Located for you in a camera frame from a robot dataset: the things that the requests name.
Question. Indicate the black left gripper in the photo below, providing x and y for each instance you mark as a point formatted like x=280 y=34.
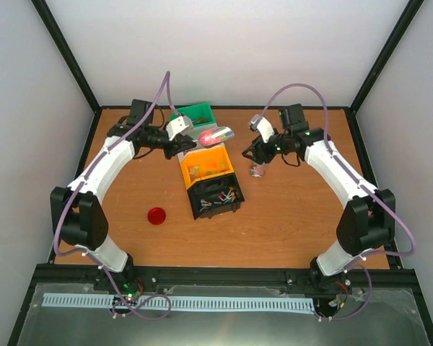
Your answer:
x=177 y=147

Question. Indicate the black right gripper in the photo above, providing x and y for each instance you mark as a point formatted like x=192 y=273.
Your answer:
x=254 y=148

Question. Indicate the silver metal scoop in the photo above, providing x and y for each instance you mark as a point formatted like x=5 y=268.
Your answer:
x=215 y=136

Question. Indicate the clear plastic jar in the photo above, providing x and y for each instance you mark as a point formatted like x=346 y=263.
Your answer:
x=257 y=170

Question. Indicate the red jar lid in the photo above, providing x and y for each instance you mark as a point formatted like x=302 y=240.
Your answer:
x=156 y=216

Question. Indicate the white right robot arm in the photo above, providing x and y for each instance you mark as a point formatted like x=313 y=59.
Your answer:
x=366 y=223

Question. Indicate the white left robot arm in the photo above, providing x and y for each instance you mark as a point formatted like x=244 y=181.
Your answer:
x=76 y=210

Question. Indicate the white candy bin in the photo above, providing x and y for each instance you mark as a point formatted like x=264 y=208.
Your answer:
x=194 y=134

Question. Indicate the yellow candy bin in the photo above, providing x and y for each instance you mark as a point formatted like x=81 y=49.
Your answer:
x=206 y=163

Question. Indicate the green candy bin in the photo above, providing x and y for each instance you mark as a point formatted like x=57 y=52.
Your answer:
x=201 y=114

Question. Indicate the black candy bin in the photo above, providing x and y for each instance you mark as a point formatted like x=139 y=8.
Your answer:
x=214 y=196

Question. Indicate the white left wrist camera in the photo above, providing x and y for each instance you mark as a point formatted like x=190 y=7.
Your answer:
x=180 y=125

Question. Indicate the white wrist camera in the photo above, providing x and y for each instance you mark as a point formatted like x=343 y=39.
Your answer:
x=262 y=126
x=180 y=125

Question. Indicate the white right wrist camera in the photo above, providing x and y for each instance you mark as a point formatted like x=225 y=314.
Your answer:
x=262 y=126

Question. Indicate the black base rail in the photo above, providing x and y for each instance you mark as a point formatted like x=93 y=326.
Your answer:
x=155 y=279

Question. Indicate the black enclosure frame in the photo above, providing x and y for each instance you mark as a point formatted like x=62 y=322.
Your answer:
x=397 y=276

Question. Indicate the light blue cable duct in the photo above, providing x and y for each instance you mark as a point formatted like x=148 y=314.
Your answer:
x=181 y=303

